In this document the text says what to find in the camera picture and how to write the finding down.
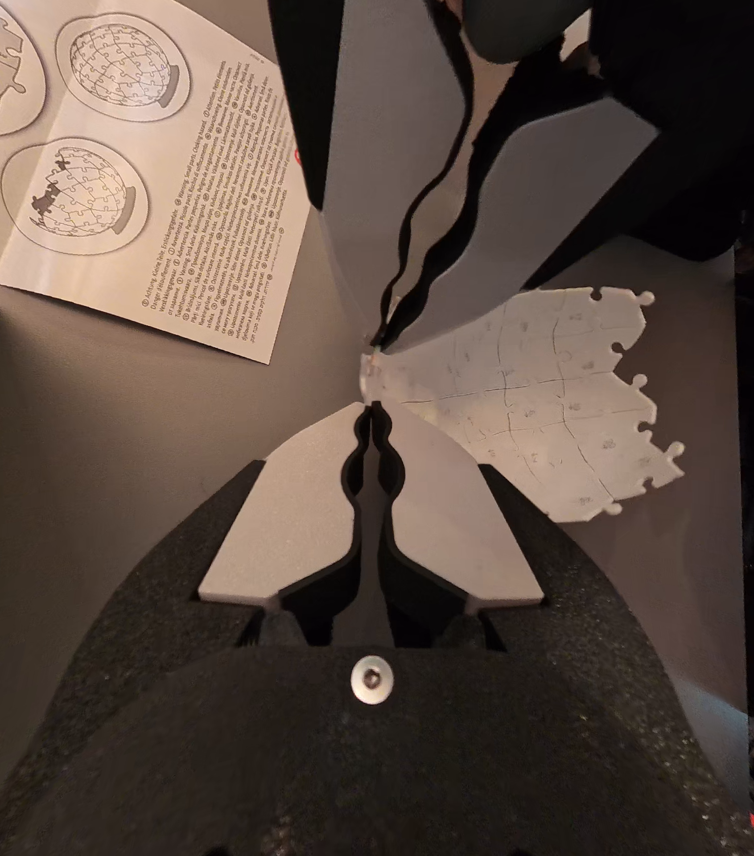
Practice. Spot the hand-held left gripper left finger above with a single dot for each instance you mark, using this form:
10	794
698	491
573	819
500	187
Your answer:
283	528

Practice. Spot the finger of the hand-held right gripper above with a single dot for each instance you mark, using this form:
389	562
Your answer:
550	187
390	134

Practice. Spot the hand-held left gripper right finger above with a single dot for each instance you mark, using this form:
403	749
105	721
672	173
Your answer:
464	528

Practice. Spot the partly built puzzle ball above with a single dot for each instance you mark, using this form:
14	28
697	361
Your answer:
537	401

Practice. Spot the folded paper leaflet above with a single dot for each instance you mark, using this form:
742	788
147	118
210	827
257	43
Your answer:
116	167

